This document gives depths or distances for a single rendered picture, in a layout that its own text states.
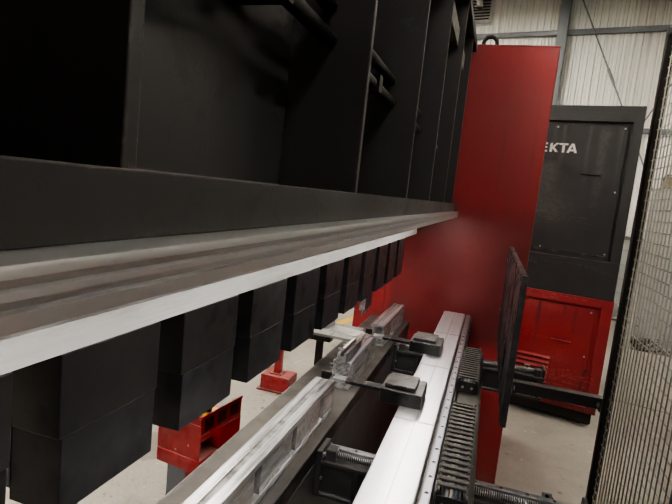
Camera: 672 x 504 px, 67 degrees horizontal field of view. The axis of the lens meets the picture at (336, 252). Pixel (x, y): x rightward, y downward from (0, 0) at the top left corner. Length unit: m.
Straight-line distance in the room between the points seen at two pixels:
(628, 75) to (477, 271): 6.72
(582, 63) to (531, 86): 6.47
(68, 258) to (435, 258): 2.52
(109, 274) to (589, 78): 8.97
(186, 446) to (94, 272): 1.43
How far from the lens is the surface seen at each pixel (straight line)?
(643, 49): 9.22
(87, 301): 0.24
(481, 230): 2.67
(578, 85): 9.13
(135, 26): 0.31
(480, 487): 1.40
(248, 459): 1.12
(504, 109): 2.71
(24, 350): 0.52
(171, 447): 1.70
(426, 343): 1.85
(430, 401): 1.46
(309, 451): 1.36
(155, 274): 0.28
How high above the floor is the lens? 1.52
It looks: 7 degrees down
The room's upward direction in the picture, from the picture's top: 6 degrees clockwise
